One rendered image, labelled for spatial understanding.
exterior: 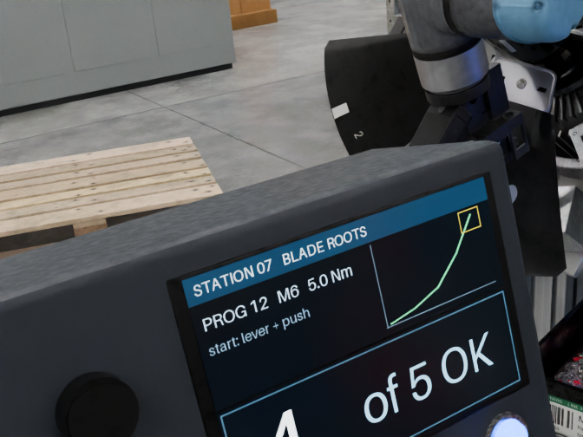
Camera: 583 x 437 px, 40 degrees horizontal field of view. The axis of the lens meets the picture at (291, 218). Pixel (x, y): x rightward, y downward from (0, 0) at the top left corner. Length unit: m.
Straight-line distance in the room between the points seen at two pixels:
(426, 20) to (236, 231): 0.54
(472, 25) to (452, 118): 0.13
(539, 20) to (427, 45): 0.15
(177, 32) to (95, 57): 0.71
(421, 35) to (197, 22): 5.95
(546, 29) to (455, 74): 0.14
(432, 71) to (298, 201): 0.54
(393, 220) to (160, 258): 0.11
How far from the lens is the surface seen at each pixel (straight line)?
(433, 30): 0.84
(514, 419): 0.42
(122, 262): 0.31
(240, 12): 9.18
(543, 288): 1.39
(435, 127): 0.90
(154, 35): 6.63
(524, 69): 1.12
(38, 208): 3.79
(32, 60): 6.34
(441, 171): 0.38
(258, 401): 0.33
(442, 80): 0.87
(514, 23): 0.76
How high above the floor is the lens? 1.38
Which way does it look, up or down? 22 degrees down
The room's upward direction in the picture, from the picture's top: 6 degrees counter-clockwise
